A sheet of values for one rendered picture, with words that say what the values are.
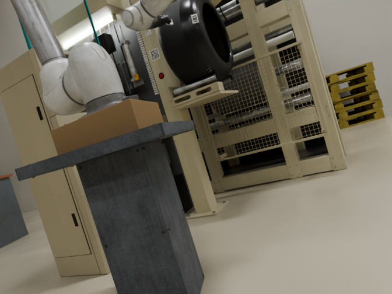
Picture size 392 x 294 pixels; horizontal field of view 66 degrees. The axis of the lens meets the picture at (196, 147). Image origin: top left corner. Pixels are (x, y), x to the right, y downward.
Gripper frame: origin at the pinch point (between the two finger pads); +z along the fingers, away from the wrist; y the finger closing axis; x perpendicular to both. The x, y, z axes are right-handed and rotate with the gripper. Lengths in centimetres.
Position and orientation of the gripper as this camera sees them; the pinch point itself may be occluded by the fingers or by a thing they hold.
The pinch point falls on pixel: (168, 21)
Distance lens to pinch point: 187.2
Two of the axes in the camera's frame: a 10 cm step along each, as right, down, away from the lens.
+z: 3.8, -3.2, 8.7
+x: 3.6, 9.2, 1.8
